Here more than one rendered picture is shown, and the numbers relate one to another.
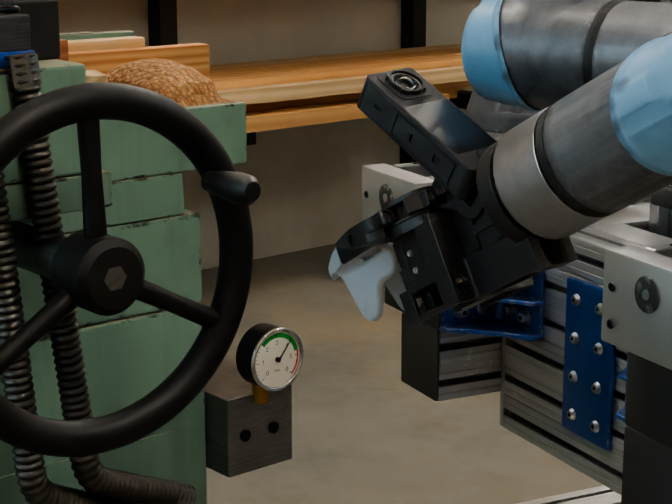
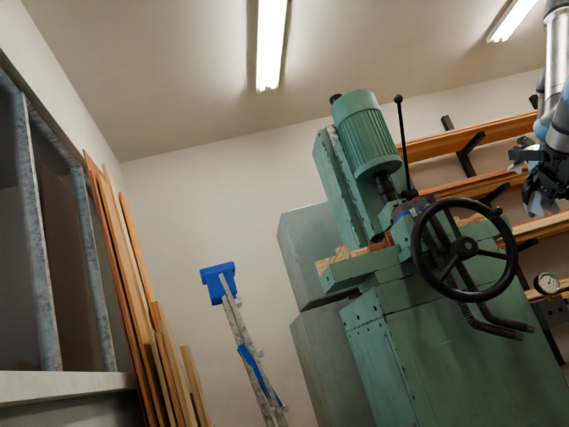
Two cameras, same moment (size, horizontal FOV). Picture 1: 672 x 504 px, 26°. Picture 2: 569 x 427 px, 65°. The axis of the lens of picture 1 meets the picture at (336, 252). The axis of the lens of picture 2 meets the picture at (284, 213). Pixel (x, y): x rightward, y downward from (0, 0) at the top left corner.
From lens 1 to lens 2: 45 cm
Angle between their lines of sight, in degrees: 43
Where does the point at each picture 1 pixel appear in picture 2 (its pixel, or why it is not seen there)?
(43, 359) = not seen: hidden behind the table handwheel
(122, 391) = (499, 305)
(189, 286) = not seen: hidden behind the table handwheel
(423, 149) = (529, 155)
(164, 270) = (498, 266)
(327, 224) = not seen: outside the picture
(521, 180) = (554, 138)
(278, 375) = (551, 288)
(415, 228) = (538, 176)
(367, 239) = (527, 189)
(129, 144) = (472, 231)
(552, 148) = (555, 123)
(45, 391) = (472, 307)
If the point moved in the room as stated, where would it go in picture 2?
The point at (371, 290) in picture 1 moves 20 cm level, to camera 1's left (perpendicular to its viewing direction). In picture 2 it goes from (538, 207) to (454, 241)
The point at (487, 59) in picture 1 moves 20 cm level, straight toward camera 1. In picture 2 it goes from (542, 130) to (520, 111)
